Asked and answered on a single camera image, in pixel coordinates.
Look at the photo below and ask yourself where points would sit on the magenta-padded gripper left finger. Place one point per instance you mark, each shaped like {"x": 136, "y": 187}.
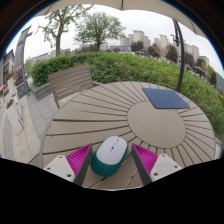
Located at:
{"x": 77, "y": 160}

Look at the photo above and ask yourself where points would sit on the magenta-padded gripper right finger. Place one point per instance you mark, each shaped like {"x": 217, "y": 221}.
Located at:
{"x": 146, "y": 159}

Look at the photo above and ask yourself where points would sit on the white and teal computer mouse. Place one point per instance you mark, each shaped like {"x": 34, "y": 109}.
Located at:
{"x": 110, "y": 153}

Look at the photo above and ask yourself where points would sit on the blue mouse pad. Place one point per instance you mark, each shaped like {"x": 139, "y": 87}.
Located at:
{"x": 165, "y": 98}

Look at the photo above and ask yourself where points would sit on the white planter box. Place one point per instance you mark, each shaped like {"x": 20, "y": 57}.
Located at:
{"x": 14, "y": 116}

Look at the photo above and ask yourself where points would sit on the slatted wooden chair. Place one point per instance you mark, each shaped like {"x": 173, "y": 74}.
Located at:
{"x": 70, "y": 80}

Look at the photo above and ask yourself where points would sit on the green hedge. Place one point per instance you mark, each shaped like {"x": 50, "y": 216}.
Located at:
{"x": 126, "y": 68}

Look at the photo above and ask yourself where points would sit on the dark curved parasol pole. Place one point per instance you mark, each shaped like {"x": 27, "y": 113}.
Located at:
{"x": 182, "y": 60}

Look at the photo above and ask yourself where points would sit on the dark sign pillar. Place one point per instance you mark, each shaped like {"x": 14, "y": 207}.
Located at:
{"x": 19, "y": 56}

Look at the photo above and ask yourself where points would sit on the sparse thin-trunk tree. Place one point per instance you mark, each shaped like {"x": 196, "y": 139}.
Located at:
{"x": 58, "y": 40}

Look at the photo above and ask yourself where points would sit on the distant apartment buildings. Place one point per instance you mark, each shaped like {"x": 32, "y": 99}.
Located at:
{"x": 138, "y": 36}

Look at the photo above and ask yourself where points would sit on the leafy round tree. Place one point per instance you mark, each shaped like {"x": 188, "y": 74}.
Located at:
{"x": 98, "y": 26}

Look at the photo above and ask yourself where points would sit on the beige parasol canopy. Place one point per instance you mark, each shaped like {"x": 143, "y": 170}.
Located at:
{"x": 100, "y": 3}

